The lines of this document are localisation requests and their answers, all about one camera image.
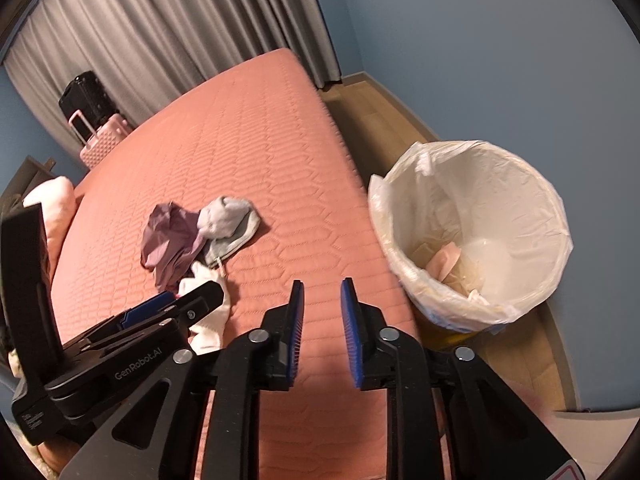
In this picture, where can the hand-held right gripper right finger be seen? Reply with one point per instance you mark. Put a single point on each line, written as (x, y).
(350, 330)

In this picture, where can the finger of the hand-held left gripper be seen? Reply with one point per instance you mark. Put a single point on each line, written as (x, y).
(205, 300)
(145, 307)

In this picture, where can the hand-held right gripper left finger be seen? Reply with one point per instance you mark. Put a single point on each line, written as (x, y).
(295, 330)

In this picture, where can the lilac cloth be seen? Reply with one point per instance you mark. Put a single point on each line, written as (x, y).
(167, 240)

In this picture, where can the grey white sock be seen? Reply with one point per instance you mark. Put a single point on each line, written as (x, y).
(225, 220)

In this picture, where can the light pink cloth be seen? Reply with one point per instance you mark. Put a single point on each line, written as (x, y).
(445, 260)

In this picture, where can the tan cloth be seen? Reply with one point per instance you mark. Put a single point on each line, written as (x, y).
(465, 280)

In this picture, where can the trash bin with white liner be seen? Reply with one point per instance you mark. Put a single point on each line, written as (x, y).
(500, 200)

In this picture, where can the pink pillow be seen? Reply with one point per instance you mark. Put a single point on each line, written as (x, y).
(60, 200)

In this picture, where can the pink quilted bed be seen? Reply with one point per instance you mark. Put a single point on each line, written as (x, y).
(225, 160)

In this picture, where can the pink suitcase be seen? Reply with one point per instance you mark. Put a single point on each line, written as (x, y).
(107, 142)

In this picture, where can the dark headboard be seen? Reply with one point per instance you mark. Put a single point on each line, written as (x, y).
(30, 175)

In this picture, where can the black suitcase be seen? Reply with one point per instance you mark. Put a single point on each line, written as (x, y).
(87, 95)

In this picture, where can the grey curtain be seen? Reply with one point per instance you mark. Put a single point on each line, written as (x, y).
(175, 25)

